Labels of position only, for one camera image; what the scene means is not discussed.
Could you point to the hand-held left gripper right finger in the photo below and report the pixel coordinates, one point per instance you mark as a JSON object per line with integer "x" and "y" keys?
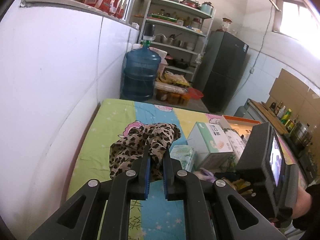
{"x": 165, "y": 177}

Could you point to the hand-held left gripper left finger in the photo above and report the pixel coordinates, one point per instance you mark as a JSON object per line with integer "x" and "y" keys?
{"x": 147, "y": 177}

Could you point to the green white tissue pack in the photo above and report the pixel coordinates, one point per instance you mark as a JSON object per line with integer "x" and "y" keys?
{"x": 182, "y": 155}

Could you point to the leopard print cloth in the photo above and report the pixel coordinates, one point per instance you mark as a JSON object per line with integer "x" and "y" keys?
{"x": 130, "y": 152}

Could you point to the yellow white packet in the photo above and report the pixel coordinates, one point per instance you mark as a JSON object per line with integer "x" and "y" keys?
{"x": 241, "y": 185}

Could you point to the orange rimmed cardboard box lid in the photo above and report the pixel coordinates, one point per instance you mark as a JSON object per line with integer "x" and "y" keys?
{"x": 240, "y": 121}

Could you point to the person's right forearm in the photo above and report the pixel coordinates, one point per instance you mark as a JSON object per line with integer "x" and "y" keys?
{"x": 315, "y": 192}

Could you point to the person's right hand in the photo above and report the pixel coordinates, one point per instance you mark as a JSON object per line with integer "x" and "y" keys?
{"x": 302, "y": 205}

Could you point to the floral tissue box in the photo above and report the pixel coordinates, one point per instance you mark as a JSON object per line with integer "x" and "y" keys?
{"x": 236, "y": 140}

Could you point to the wooden cutting board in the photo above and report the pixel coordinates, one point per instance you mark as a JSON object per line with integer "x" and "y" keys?
{"x": 267, "y": 116}

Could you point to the kitchen counter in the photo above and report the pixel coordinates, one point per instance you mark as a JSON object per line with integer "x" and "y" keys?
{"x": 252, "y": 110}

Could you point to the steel steamer pot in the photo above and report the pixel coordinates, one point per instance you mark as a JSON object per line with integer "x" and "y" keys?
{"x": 302, "y": 133}

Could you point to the grey gas cylinder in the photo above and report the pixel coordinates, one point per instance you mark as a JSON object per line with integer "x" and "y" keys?
{"x": 241, "y": 111}

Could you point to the green yellow bottle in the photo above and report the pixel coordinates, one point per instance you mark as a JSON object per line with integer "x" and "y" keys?
{"x": 288, "y": 117}

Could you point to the white bottle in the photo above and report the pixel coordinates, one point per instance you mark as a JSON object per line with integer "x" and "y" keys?
{"x": 283, "y": 113}

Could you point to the amber oil bottle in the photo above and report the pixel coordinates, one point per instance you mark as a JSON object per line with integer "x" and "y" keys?
{"x": 296, "y": 122}

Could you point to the white green tissue box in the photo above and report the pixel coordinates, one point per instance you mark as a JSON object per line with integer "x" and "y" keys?
{"x": 212, "y": 140}

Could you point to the dark sauce bottle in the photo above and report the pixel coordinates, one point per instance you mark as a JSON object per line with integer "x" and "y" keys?
{"x": 280, "y": 106}
{"x": 273, "y": 107}

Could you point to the gas stove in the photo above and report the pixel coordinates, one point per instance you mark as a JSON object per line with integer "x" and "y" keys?
{"x": 308, "y": 166}

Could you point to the red plastic basket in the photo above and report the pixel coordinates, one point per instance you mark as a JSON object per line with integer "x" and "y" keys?
{"x": 195, "y": 93}

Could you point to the noodle pack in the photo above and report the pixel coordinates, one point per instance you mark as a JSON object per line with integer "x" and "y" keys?
{"x": 171, "y": 87}

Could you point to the dark grey fridge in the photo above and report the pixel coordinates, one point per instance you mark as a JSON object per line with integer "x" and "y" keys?
{"x": 222, "y": 72}

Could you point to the banana bunch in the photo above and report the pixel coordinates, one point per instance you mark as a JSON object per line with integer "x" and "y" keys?
{"x": 160, "y": 79}

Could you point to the egg tray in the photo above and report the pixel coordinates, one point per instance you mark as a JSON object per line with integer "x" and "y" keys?
{"x": 176, "y": 78}

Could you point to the blue water jug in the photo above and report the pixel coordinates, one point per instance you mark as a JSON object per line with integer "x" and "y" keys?
{"x": 140, "y": 72}

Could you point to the white plastic bag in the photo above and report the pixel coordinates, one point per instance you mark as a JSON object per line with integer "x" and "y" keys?
{"x": 198, "y": 58}

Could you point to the black frying pan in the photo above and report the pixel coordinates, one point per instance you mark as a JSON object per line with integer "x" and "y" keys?
{"x": 182, "y": 64}

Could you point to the red lidded pot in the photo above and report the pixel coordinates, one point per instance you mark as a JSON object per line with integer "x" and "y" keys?
{"x": 170, "y": 60}

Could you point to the pink white bag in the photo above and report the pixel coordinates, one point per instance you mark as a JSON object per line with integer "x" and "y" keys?
{"x": 162, "y": 60}

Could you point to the white bowl stack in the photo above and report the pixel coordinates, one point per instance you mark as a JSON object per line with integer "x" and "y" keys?
{"x": 190, "y": 46}

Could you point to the glass jar with brown lid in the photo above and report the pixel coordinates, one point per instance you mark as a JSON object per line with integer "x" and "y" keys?
{"x": 227, "y": 25}

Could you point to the steel basin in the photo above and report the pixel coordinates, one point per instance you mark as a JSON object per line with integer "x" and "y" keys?
{"x": 168, "y": 40}

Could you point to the high bright window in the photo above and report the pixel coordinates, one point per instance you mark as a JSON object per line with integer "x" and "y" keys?
{"x": 297, "y": 17}

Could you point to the black water pump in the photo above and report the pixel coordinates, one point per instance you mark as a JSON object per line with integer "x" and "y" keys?
{"x": 148, "y": 31}

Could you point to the red lid jar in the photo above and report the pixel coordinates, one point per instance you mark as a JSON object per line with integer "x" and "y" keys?
{"x": 197, "y": 22}

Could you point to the white metal shelf rack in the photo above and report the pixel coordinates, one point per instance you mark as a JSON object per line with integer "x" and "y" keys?
{"x": 175, "y": 26}

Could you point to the teal canister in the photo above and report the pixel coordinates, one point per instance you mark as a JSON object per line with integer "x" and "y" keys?
{"x": 207, "y": 8}

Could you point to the green tray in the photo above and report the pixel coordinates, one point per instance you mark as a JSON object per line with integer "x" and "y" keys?
{"x": 162, "y": 18}

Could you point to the red lidded pan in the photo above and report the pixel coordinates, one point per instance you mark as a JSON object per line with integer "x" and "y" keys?
{"x": 190, "y": 3}

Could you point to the cardboard wall cover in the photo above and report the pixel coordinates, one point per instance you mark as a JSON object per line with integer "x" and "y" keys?
{"x": 292, "y": 87}

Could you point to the wall socket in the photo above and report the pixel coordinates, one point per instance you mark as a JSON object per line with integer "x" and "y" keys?
{"x": 252, "y": 70}

